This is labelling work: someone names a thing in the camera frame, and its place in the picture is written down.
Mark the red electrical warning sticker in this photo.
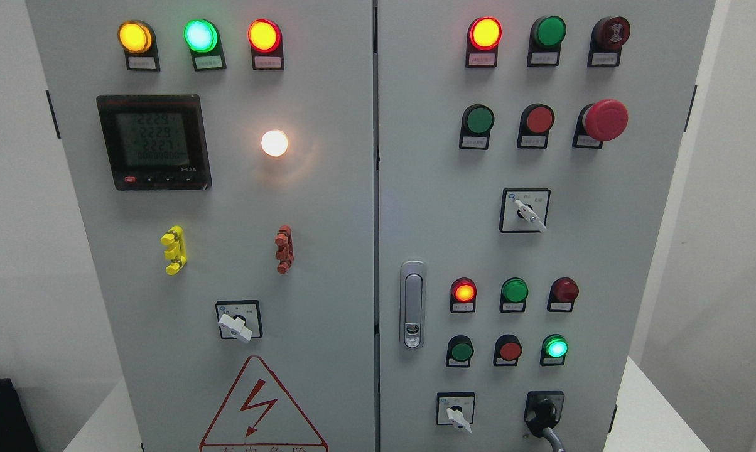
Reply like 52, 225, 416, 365
199, 355, 328, 451

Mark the green light button lower right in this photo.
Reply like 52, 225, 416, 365
539, 334, 570, 367

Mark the white lit indicator light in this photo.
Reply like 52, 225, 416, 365
261, 129, 289, 158

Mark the green indicator light lower middle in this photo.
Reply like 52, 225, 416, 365
499, 277, 529, 313

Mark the white selector switch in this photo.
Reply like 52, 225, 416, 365
436, 391, 475, 434
499, 188, 551, 234

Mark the red lit light top right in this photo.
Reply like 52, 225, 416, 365
466, 16, 502, 68

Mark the green push button upper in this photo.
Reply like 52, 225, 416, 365
459, 104, 495, 151

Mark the yellow indicator light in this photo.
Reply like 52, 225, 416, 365
117, 20, 160, 72

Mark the white selector switch upper right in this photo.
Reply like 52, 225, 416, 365
499, 188, 551, 234

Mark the grey cabinet door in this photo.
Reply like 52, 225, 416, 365
27, 1, 375, 451
376, 1, 716, 451

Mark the red push button lower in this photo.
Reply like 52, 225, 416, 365
492, 334, 522, 367

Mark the white selector switch bottom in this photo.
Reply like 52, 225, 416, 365
436, 391, 475, 434

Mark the red push button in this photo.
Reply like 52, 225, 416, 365
492, 334, 522, 367
517, 103, 555, 149

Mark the red lit light lower left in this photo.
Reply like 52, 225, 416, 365
450, 277, 477, 313

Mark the red terminal connector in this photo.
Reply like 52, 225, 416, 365
274, 224, 294, 274

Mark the white selector switch left door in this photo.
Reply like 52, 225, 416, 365
215, 300, 262, 343

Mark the red indicator light lower right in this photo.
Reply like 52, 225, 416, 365
547, 277, 580, 313

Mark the grey right cabinet door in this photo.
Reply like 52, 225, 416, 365
376, 1, 716, 451

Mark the green lit indicator light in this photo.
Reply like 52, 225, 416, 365
183, 18, 226, 72

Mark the red emergency stop button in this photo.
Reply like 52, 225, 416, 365
571, 99, 630, 149

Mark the silver door latch handle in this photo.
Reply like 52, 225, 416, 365
400, 261, 427, 350

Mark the green push button lower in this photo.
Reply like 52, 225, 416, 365
446, 335, 475, 367

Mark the black digital power meter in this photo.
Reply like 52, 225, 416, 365
96, 94, 212, 191

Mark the yellow terminal connector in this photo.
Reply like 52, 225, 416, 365
160, 225, 188, 276

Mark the red push button upper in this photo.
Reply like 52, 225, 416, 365
517, 103, 555, 149

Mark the black knob selector switch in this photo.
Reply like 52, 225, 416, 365
524, 391, 565, 438

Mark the grey left cabinet door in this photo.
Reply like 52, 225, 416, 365
27, 1, 375, 451

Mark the green indicator light top right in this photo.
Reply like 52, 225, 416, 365
527, 16, 566, 68

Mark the red lit light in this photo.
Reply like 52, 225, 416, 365
466, 16, 502, 68
450, 277, 477, 313

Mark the red indicator light left door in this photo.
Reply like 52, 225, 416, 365
247, 18, 285, 71

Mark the green push button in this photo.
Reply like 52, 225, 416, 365
459, 104, 495, 151
446, 335, 475, 367

